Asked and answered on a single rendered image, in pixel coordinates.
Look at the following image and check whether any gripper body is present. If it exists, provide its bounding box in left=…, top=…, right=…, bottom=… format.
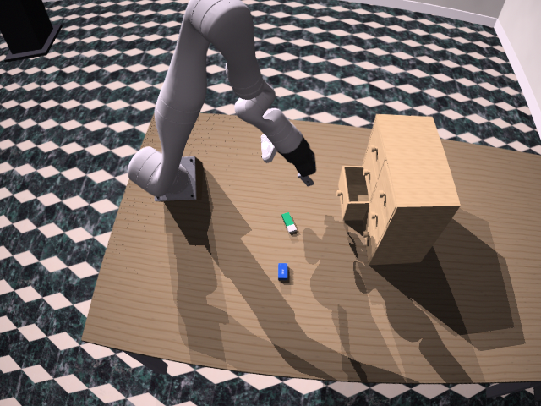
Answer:
left=261, top=124, right=316, bottom=177

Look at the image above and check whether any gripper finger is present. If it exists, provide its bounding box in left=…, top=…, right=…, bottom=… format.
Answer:
left=298, top=173, right=314, bottom=187

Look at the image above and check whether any green and white eraser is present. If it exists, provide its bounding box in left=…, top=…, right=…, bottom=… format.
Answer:
left=281, top=212, right=296, bottom=233

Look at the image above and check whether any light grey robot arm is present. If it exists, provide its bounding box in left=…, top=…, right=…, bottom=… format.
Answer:
left=128, top=0, right=292, bottom=197

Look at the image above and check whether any blue nine-volt battery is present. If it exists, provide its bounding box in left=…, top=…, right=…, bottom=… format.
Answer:
left=278, top=263, right=287, bottom=280

